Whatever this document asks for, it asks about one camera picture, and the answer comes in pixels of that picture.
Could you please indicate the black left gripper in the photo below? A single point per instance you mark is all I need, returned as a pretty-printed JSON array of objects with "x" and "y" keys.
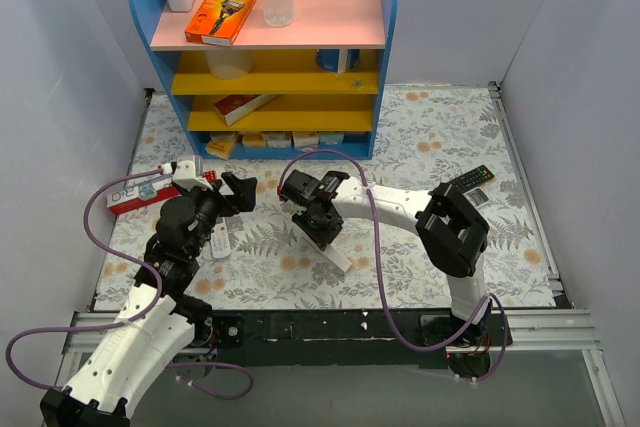
[{"x": 220, "y": 195}]

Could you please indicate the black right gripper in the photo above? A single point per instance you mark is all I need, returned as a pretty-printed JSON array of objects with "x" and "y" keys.
[{"x": 320, "y": 235}]

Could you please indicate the white remote battery cover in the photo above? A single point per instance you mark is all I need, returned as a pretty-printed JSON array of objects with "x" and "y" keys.
[{"x": 329, "y": 252}]

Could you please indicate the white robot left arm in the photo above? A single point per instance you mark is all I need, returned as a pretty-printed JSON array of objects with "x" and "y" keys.
[{"x": 157, "y": 319}]

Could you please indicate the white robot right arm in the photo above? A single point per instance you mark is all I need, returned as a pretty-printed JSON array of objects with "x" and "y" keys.
[{"x": 452, "y": 231}]

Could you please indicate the red white calculator remote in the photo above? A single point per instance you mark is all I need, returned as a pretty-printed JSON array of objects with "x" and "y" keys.
[{"x": 210, "y": 175}]

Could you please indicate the white remote on table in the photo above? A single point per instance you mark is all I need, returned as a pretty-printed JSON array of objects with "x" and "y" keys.
[{"x": 219, "y": 241}]

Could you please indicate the grey ac remote control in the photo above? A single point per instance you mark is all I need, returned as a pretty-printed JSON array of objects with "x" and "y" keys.
[{"x": 477, "y": 197}]

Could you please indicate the black tv remote control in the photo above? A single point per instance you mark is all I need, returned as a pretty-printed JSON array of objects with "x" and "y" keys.
[{"x": 473, "y": 179}]

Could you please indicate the red white box on shelf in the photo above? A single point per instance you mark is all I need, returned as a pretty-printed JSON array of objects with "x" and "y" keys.
[{"x": 233, "y": 108}]

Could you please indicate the red white toothpaste box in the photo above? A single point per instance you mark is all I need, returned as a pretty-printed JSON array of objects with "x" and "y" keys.
[{"x": 141, "y": 195}]

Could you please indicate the blue wooden shelf unit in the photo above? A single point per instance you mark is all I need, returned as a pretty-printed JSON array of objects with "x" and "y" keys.
[{"x": 309, "y": 99}]

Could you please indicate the white cup on shelf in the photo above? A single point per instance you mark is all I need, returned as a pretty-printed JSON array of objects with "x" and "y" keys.
[{"x": 229, "y": 64}]

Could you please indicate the blue white can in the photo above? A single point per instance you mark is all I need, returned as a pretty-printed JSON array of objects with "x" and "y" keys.
[{"x": 337, "y": 60}]

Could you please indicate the orange razor box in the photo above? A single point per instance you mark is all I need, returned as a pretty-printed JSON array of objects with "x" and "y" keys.
[{"x": 218, "y": 22}]

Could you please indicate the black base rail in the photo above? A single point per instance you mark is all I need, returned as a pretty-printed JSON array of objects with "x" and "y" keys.
[{"x": 343, "y": 337}]

